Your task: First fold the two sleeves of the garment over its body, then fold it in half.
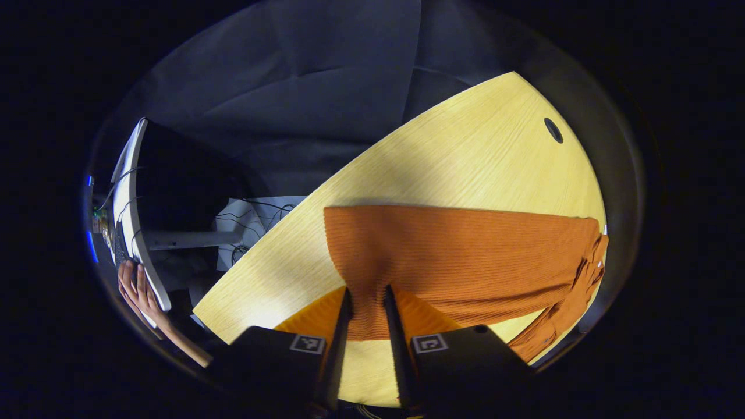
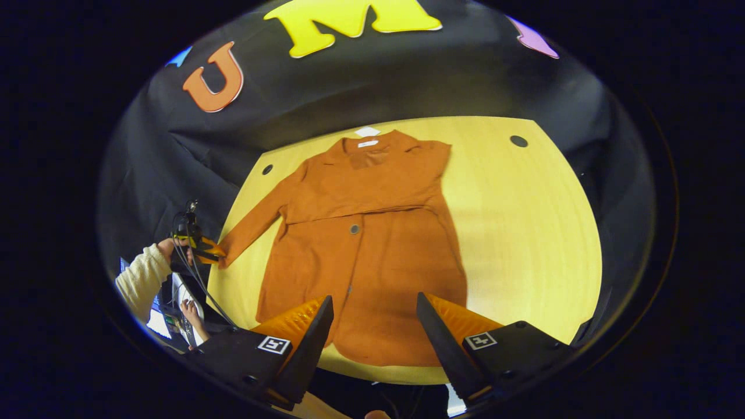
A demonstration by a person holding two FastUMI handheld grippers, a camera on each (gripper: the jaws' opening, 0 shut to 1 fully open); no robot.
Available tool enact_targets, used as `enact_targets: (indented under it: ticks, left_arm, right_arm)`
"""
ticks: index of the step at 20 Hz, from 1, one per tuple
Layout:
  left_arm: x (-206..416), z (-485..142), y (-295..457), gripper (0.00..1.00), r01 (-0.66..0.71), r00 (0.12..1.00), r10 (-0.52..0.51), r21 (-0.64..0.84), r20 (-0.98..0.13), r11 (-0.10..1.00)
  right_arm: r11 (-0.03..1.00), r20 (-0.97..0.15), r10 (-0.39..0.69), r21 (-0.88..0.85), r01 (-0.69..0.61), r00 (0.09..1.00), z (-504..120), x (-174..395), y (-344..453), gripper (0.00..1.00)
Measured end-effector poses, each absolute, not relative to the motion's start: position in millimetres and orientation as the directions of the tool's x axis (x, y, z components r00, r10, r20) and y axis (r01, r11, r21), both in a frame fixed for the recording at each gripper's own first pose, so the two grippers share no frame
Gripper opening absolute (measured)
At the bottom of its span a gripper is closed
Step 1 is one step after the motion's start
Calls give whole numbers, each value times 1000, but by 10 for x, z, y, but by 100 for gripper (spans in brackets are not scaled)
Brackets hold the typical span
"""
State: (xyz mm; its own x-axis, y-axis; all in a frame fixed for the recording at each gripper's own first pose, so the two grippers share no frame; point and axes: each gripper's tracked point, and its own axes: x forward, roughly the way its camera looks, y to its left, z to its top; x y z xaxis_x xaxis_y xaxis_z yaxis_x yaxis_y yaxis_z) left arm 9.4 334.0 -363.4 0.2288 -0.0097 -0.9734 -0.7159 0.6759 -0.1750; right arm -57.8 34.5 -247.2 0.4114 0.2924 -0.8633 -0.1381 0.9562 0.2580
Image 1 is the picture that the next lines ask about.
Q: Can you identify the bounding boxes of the orange jacket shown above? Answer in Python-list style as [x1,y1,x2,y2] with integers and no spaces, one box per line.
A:
[323,204,609,364]

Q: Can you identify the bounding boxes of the black backdrop cloth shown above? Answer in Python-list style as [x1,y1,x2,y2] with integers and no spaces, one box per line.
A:
[96,0,647,364]

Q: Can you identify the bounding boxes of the white computer monitor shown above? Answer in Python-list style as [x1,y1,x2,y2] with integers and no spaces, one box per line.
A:
[109,118,252,313]

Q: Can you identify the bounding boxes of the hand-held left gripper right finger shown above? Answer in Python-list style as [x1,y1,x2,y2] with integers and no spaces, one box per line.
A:
[382,284,533,411]

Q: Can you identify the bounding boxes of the black cables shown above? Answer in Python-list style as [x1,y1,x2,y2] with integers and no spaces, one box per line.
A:
[215,198,297,265]

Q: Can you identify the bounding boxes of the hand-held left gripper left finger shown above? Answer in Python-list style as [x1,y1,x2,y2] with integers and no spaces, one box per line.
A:
[207,285,354,411]

